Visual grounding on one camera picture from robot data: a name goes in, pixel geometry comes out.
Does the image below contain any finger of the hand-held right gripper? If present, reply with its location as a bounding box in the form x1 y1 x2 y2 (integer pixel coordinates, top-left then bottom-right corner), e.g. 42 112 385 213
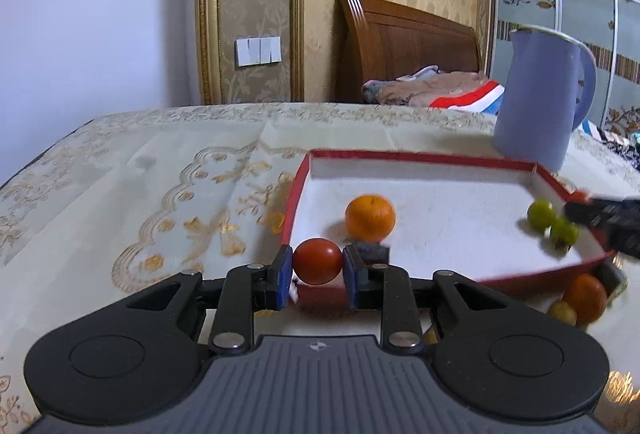
564 198 640 260

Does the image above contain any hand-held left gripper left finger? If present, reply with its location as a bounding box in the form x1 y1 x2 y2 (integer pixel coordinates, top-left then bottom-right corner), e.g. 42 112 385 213
127 244 296 355

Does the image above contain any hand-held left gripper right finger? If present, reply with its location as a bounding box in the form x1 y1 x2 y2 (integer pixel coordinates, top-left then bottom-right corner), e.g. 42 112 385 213
342 244 506 355

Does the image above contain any red cherry tomato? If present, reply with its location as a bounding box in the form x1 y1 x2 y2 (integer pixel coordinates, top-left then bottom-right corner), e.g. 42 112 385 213
292 238 344 286

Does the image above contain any green round fruit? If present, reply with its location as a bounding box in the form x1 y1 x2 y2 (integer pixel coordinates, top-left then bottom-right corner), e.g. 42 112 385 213
549 216 581 249
526 198 558 231

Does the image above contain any orange mandarin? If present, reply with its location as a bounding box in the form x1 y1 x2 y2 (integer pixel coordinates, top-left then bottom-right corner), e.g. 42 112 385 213
562 273 608 326
345 195 397 244

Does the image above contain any yellow-green round fruit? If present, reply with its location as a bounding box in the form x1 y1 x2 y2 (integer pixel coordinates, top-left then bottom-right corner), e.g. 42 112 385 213
546 300 578 327

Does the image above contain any red cardboard box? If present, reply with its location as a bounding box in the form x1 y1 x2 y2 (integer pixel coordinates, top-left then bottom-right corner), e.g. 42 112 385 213
279 149 618 310

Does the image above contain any dark multicoloured cloth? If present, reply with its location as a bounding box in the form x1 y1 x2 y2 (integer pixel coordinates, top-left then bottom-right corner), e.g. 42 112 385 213
582 121 640 170

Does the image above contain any blue plastic pitcher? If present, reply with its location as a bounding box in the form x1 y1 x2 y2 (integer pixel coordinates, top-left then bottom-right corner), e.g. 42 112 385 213
492 27 598 174

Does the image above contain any red white blue striped cloth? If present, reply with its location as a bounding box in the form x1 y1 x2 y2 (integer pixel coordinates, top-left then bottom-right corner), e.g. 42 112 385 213
427 81 505 114

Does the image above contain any cream gold embroidered tablecloth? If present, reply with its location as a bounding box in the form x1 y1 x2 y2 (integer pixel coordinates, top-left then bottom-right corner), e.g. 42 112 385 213
0 101 640 434

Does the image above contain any grey blue garment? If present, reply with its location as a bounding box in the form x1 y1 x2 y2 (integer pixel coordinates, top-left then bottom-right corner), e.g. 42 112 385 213
362 65 441 102

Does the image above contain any brown blanket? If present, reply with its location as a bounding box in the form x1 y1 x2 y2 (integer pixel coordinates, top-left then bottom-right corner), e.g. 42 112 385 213
372 70 501 107

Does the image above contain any wooden bed headboard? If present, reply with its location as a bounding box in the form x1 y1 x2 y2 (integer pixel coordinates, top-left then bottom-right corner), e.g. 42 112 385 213
334 0 482 104

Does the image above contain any white wall switch panel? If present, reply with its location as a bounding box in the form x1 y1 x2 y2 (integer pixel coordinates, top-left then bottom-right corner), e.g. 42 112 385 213
235 35 282 67

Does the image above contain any gold wall frame moulding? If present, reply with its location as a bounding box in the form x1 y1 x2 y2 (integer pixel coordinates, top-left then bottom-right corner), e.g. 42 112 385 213
195 0 306 106

